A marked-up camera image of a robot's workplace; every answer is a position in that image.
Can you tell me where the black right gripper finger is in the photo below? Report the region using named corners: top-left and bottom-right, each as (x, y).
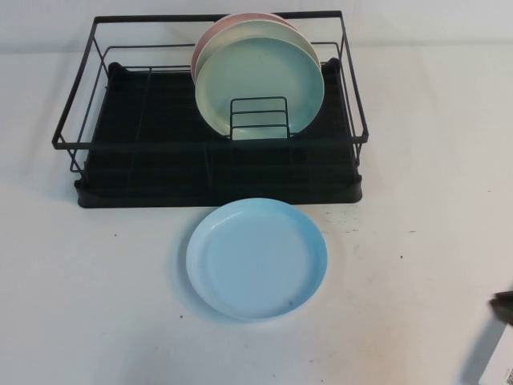
top-left (487, 290), bottom-right (513, 324)

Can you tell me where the light blue plate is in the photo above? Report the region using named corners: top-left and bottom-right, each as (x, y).
top-left (184, 198), bottom-right (329, 322)

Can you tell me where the mint green plate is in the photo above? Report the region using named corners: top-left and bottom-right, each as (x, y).
top-left (195, 36), bottom-right (326, 143)

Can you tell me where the cream plate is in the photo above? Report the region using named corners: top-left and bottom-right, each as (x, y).
top-left (196, 20), bottom-right (322, 81)

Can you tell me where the pink plate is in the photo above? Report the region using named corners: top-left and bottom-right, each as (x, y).
top-left (191, 12), bottom-right (300, 78)

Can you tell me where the black plastic drip tray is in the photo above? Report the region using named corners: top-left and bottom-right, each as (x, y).
top-left (74, 58), bottom-right (364, 210)

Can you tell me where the black wire dish rack frame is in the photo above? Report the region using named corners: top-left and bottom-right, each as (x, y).
top-left (50, 10), bottom-right (370, 175)

